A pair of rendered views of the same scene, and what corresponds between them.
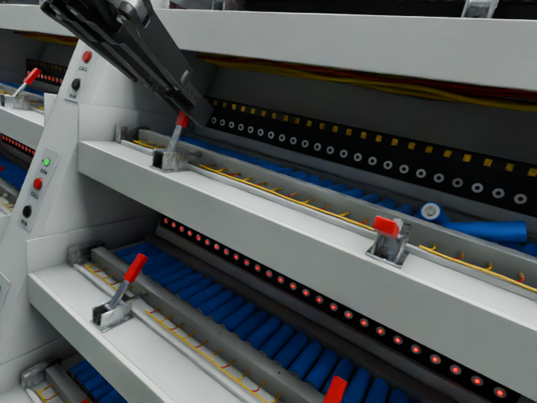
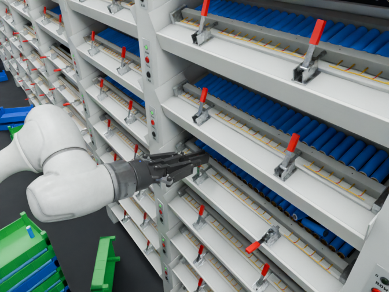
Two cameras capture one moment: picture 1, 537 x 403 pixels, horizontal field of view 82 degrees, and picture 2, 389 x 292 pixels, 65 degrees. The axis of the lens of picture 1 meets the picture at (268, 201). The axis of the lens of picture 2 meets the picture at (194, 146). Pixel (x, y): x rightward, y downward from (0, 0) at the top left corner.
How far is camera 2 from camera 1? 0.64 m
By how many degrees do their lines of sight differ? 41
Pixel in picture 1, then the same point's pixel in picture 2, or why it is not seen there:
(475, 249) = (303, 238)
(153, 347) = (215, 237)
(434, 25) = (265, 176)
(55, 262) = (174, 196)
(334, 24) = (237, 157)
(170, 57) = (184, 174)
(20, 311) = (170, 213)
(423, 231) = (288, 227)
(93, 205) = not seen: hidden behind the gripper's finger
